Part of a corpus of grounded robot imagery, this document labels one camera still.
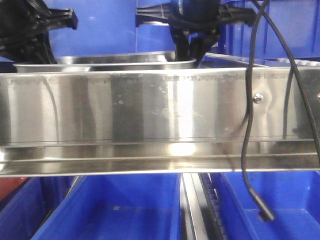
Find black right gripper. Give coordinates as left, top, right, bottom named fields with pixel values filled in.
left=135, top=0, right=257, bottom=68

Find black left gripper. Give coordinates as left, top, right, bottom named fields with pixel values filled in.
left=0, top=0, right=78, bottom=64

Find silver steel tray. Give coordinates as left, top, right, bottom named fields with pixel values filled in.
left=13, top=51, right=196, bottom=73

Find large blue upper crate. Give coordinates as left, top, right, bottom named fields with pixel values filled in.
left=0, top=0, right=226, bottom=63

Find blue ribbed upper right crate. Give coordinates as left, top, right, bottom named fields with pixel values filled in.
left=217, top=0, right=320, bottom=60

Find red object lower left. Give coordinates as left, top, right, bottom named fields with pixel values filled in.
left=0, top=177, right=28, bottom=201

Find blue lower middle bin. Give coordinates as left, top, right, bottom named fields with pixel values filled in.
left=33, top=173, right=181, bottom=240

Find blue bin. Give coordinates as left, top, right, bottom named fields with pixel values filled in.
left=33, top=173, right=181, bottom=240
left=0, top=176, right=74, bottom=240
left=210, top=171, right=320, bottom=240

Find black roller track divider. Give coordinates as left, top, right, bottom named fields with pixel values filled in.
left=180, top=173, right=228, bottom=240

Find blue lower right bin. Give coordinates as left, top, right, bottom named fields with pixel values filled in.
left=210, top=171, right=320, bottom=240

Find blue lower left bin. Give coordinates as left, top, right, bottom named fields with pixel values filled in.
left=0, top=176, right=74, bottom=240

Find stainless steel shelf front rail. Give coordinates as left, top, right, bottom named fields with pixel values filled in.
left=0, top=65, right=320, bottom=178

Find left rail screw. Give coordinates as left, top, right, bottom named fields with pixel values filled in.
left=253, top=93, right=264, bottom=104

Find thin black cable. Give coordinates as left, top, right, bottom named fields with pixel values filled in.
left=250, top=0, right=320, bottom=171

